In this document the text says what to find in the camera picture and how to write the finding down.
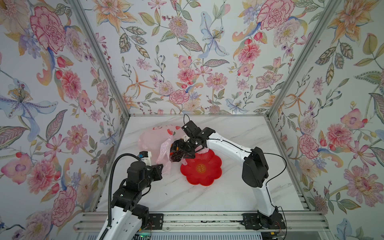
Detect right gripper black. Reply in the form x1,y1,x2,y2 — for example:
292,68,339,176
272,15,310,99
169,138,198,159

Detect dark purple grape bunch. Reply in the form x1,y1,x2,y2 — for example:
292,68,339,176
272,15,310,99
170,150,184,163

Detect red flower-shaped plate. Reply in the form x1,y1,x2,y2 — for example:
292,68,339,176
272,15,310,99
180,150,223,187

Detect pink plastic bag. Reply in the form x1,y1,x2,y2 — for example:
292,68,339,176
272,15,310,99
137,125,211,175

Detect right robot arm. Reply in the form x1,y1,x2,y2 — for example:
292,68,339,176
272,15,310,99
170,121,286,230

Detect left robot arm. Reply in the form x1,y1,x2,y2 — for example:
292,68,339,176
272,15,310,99
97,161,163,240

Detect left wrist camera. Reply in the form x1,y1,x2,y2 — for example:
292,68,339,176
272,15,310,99
138,151,152,166

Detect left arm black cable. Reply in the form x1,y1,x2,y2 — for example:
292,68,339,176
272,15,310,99
98,153,140,240

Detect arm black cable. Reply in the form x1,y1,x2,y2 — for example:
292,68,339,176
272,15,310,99
182,113,288,240
98,153,140,240

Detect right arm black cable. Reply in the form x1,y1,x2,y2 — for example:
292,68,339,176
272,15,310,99
182,113,288,240

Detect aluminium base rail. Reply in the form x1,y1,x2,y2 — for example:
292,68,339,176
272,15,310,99
74,211,329,233

